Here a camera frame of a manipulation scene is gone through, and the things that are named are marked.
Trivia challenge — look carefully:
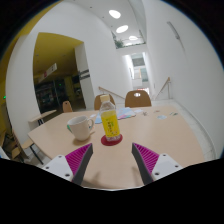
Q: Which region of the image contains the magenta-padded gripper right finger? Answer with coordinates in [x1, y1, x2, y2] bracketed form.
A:
[131, 142, 184, 186]

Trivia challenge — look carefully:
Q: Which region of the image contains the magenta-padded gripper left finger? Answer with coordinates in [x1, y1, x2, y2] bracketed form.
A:
[42, 142, 95, 186]

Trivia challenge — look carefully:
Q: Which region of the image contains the yellow drink bottle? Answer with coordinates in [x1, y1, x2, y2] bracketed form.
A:
[98, 94, 122, 141]

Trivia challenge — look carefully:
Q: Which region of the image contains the brown wooden chair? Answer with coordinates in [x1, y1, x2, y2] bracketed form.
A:
[9, 131, 45, 165]
[61, 100, 75, 114]

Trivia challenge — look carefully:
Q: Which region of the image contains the white ceramic mug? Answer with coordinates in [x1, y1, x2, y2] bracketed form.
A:
[66, 115, 96, 142]

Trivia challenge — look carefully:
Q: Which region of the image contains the flat round red coaster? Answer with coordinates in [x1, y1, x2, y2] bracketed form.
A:
[100, 132, 124, 147]

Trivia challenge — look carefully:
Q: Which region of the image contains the small beige side table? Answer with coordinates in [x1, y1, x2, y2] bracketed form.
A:
[27, 109, 58, 126]

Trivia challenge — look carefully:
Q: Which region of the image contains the blue cloud-print mouse pad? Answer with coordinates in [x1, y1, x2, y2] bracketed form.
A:
[94, 106, 137, 125]

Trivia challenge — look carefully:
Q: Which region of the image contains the brown chair with oval cutout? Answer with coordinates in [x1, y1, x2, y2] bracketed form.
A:
[93, 93, 117, 111]
[124, 89, 153, 109]

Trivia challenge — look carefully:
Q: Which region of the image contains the dark shop shelf unit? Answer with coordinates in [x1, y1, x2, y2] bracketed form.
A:
[34, 78, 70, 113]

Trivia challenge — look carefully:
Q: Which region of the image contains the wooden stair handrail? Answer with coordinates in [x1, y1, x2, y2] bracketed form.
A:
[153, 76, 172, 101]
[97, 85, 127, 101]

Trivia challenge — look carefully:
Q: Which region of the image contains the white hanging sign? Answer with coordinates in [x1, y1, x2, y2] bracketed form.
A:
[37, 62, 59, 84]

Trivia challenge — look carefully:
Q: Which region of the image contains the green potted plant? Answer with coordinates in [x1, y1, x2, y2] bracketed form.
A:
[113, 37, 125, 50]

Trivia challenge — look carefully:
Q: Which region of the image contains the group of oval ceiling lights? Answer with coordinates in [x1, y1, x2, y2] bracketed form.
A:
[108, 8, 140, 42]

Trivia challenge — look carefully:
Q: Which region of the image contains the grey wall-mounted bar fixture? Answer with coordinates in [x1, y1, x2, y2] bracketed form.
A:
[166, 20, 183, 41]

